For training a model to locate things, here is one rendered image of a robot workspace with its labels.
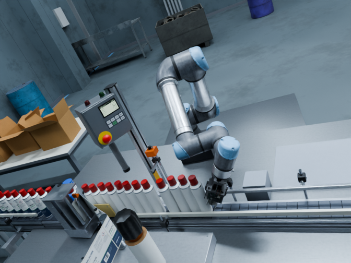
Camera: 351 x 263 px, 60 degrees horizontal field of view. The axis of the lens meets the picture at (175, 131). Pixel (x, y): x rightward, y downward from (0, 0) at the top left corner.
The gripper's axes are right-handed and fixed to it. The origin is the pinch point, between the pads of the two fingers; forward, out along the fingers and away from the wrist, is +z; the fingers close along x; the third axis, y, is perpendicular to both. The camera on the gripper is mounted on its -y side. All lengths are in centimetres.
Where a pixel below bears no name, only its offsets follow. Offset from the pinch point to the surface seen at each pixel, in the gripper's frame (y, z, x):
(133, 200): 3.1, 13.3, -34.5
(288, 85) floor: -289, 78, 53
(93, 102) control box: -6, -29, -58
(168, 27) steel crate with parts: -550, 138, -195
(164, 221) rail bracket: 9.4, 11.6, -17.3
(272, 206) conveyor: -1.1, -7.3, 23.5
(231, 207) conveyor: -1.4, 1.3, 8.6
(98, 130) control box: 0, -19, -53
